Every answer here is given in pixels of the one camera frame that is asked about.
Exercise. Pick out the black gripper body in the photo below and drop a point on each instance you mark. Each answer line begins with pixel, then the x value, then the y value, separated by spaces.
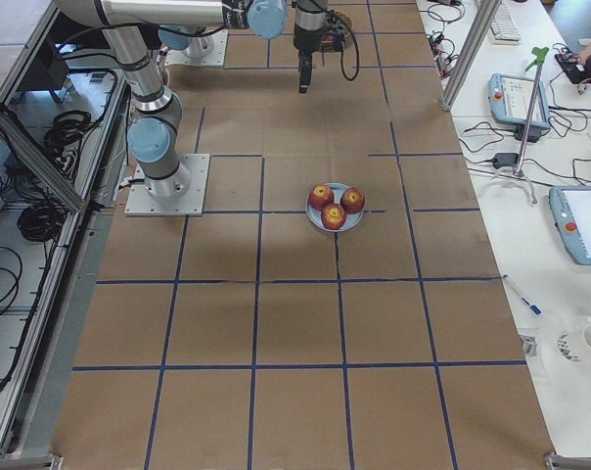
pixel 304 40

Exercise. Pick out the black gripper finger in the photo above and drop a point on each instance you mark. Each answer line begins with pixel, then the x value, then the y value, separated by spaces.
pixel 307 71
pixel 302 70

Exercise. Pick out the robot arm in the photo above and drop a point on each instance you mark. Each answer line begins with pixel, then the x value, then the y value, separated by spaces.
pixel 152 137
pixel 188 34

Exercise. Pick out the red apple plate back left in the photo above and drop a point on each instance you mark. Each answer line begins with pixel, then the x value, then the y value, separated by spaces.
pixel 320 196

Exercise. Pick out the red apple plate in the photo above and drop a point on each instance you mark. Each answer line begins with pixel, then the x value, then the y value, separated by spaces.
pixel 352 200
pixel 333 217
pixel 320 196

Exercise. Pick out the red apple plate back right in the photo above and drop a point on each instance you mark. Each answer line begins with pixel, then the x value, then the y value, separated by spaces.
pixel 352 200

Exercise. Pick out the red apple plate front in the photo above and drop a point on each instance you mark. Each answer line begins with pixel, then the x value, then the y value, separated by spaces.
pixel 333 217

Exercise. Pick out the light blue plate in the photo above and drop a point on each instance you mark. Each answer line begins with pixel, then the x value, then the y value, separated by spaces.
pixel 352 219

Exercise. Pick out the white keyboard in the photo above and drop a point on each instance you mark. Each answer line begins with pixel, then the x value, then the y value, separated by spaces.
pixel 503 30

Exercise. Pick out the far teach pendant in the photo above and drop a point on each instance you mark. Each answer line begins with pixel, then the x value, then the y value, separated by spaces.
pixel 509 98

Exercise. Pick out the teach pendant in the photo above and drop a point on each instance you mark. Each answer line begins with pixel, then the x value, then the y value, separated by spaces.
pixel 509 98
pixel 571 208

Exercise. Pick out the black power adapter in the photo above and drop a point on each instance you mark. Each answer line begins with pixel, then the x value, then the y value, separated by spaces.
pixel 508 159

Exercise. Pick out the metal stand with green clamp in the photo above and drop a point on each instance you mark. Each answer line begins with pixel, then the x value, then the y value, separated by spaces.
pixel 526 132

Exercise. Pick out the brown paper table cover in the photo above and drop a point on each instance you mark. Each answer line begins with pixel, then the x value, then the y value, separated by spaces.
pixel 249 338

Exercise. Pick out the near teach pendant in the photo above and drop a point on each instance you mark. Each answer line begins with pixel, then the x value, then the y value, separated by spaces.
pixel 571 208

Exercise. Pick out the blue white pen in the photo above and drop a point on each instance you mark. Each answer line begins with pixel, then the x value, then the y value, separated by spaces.
pixel 533 307

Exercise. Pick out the white mug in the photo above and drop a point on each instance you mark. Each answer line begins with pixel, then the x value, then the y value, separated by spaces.
pixel 575 345

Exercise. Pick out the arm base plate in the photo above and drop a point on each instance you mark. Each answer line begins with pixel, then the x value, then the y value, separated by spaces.
pixel 207 52
pixel 183 193

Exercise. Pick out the aluminium frame post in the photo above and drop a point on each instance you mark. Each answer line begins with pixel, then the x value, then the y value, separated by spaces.
pixel 485 13

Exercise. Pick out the aluminium side rail frame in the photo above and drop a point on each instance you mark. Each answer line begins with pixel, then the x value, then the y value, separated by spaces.
pixel 31 272

